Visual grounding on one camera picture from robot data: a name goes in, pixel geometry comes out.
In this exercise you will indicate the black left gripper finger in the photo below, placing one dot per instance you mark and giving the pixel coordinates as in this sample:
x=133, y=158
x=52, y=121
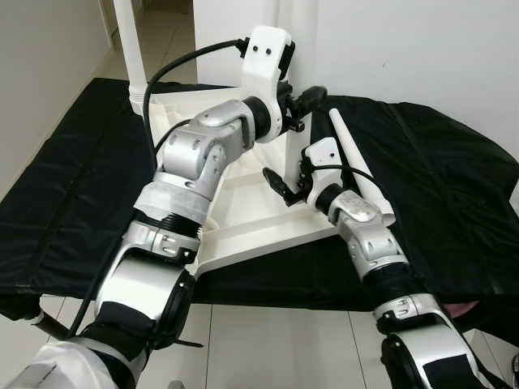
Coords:
x=312, y=99

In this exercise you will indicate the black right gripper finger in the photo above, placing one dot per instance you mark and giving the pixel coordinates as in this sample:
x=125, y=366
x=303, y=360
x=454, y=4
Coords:
x=276, y=183

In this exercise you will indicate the white plastic table leg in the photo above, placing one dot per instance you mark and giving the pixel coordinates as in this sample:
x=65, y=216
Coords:
x=295, y=150
x=130, y=49
x=357, y=166

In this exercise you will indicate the white plastic table top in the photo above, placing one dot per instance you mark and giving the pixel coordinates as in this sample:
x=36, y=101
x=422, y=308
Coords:
x=259, y=223

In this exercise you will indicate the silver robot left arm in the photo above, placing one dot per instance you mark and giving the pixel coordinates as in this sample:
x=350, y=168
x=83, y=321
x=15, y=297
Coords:
x=186, y=154

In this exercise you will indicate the black table cloth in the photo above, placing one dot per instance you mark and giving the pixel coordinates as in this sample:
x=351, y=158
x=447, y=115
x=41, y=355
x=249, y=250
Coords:
x=454, y=178

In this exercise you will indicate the pink round object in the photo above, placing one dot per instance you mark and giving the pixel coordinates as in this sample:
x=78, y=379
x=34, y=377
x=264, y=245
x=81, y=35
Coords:
x=466, y=308

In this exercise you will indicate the grey robot left leg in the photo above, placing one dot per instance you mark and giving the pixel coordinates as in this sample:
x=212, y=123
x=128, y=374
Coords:
x=174, y=385

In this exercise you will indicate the black folding table leg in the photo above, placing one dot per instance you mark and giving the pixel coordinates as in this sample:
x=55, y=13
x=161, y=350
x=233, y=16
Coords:
x=53, y=324

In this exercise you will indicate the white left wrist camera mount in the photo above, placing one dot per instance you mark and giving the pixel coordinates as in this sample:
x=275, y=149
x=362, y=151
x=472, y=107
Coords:
x=268, y=57

